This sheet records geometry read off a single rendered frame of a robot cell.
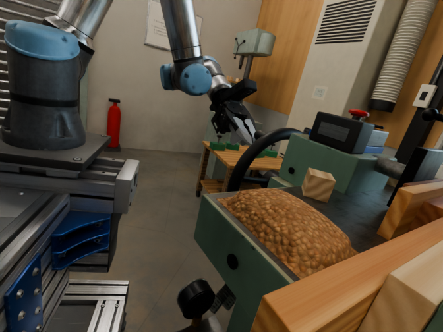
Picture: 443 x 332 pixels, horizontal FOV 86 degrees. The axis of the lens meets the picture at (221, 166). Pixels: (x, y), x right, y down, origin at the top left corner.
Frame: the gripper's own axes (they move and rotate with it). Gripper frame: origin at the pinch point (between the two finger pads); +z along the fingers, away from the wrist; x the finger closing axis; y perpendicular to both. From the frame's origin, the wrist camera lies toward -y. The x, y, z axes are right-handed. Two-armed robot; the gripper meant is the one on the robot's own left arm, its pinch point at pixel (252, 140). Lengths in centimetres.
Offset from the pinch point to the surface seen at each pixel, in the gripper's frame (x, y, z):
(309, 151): 4.5, -13.4, 14.8
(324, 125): 4.7, -18.1, 13.2
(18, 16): 68, 115, -248
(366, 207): 5.3, -16.1, 27.3
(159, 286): -3, 98, 11
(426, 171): -1.7, -23.0, 26.1
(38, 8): 53, 103, -250
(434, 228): 13.9, -23.6, 32.4
